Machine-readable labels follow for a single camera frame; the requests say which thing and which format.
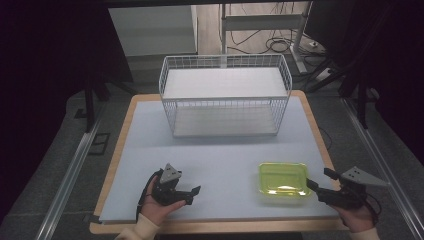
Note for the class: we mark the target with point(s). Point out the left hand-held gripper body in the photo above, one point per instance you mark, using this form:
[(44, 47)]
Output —
[(166, 191)]

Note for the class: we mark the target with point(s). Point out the white cabinet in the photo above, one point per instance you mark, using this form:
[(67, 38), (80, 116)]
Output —
[(150, 31)]

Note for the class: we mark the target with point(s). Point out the white power strip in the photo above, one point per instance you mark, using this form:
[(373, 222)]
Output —
[(324, 75)]

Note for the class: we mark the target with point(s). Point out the white metal desk frame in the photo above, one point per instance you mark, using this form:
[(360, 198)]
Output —
[(263, 22)]

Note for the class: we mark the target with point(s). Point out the person's left hand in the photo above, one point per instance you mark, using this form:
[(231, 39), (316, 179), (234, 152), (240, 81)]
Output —
[(156, 210)]

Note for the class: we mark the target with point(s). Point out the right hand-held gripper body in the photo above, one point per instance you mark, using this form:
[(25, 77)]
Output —
[(346, 198)]

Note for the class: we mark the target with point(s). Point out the dark curtain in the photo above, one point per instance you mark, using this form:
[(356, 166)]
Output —
[(50, 66), (383, 66)]

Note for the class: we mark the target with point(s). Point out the yellow-green transparent plastic container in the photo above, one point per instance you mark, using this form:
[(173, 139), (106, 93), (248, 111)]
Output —
[(283, 178)]

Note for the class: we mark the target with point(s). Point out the person's right hand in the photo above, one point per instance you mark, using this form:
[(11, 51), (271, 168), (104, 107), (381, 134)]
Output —
[(358, 218)]

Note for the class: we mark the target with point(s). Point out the grey metal floor rail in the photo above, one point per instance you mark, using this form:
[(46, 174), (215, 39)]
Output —
[(68, 183), (383, 163)]

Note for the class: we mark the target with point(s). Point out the light blue table mat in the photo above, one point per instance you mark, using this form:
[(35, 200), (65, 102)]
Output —
[(216, 160)]

